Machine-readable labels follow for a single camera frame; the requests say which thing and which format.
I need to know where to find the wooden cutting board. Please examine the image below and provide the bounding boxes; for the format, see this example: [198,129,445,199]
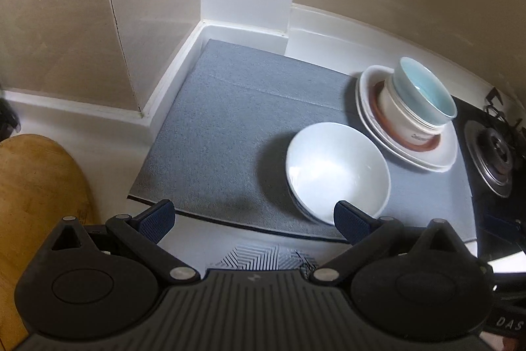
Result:
[1,134,100,350]

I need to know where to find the far white floral plate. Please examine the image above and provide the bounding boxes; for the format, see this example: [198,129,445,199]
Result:
[356,57,458,173]

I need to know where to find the black pot support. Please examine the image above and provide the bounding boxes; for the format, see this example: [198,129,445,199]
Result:
[483,87,525,132]

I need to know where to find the steel burner ring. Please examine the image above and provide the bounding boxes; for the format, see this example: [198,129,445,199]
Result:
[464,119,514,199]

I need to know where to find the black gas stove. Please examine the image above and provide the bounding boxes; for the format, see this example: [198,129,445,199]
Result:
[454,98,525,261]

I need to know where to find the grey drying mat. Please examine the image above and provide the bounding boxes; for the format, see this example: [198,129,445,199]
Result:
[126,37,478,242]

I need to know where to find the brown terracotta plate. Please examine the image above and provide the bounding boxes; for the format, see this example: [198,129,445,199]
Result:
[368,78,446,152]

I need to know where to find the white blue-rimmed bowl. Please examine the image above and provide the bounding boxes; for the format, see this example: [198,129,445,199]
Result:
[285,122,392,225]

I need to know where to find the cream bowls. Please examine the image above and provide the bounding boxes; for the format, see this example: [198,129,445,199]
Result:
[373,77,446,147]

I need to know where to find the turquoise glazed bowl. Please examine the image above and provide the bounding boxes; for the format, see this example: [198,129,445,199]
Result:
[392,57,457,126]

